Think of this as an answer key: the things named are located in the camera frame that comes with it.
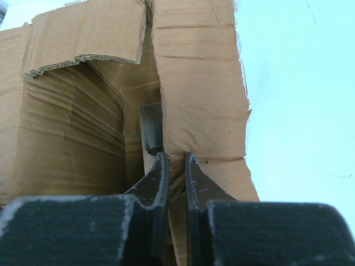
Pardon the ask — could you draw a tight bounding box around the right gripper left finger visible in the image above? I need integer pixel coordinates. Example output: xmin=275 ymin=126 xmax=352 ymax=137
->
xmin=1 ymin=152 xmax=169 ymax=265

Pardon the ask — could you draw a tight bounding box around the brown cardboard express box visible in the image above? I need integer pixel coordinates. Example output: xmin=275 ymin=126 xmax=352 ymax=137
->
xmin=1 ymin=1 xmax=258 ymax=265

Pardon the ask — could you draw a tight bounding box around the black bamboo charcoal product box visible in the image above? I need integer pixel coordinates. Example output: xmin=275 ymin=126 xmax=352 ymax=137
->
xmin=139 ymin=103 xmax=164 ymax=174

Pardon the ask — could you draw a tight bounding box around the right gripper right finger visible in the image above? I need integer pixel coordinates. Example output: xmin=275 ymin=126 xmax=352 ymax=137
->
xmin=185 ymin=152 xmax=354 ymax=265

